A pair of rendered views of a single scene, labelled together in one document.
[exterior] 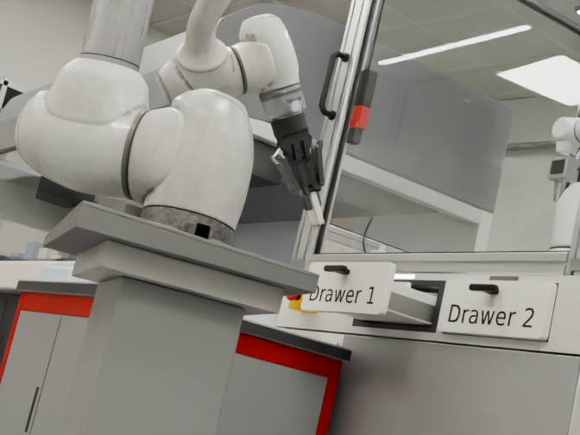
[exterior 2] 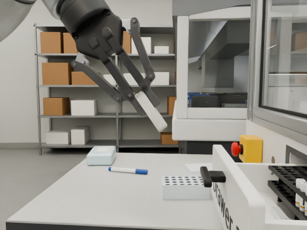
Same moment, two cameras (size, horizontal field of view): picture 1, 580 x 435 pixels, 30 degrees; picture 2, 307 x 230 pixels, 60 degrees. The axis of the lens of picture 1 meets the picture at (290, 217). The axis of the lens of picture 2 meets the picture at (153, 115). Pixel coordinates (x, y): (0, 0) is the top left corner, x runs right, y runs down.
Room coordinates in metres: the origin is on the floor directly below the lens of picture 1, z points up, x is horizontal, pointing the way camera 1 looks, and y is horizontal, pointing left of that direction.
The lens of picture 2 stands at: (1.89, -0.30, 1.05)
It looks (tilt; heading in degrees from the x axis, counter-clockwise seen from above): 6 degrees down; 37
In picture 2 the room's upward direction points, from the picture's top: straight up
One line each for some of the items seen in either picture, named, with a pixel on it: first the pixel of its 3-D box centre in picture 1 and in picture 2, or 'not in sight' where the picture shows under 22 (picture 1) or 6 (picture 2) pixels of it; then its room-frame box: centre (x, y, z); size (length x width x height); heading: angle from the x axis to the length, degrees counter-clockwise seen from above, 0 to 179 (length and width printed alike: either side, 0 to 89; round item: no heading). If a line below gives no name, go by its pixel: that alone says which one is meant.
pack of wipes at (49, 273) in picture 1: (71, 279); (102, 154); (2.60, 0.48, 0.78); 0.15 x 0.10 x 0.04; 39
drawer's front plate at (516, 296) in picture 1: (494, 308); not in sight; (2.10, -0.43, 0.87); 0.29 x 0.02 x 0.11; 32
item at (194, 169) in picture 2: not in sight; (205, 169); (2.72, 0.09, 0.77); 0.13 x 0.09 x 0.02; 135
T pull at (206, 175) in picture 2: (339, 269); (213, 176); (2.28, -0.13, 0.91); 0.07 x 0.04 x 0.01; 32
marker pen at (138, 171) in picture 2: not in sight; (127, 170); (2.55, 0.29, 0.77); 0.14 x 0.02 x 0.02; 112
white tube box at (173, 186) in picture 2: (243, 317); (184, 186); (2.51, 0.05, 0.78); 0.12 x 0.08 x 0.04; 127
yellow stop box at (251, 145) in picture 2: (304, 296); (249, 149); (2.64, -0.08, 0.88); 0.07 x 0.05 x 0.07; 32
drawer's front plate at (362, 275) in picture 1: (346, 287); (229, 196); (2.30, -0.15, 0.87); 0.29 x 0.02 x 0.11; 32
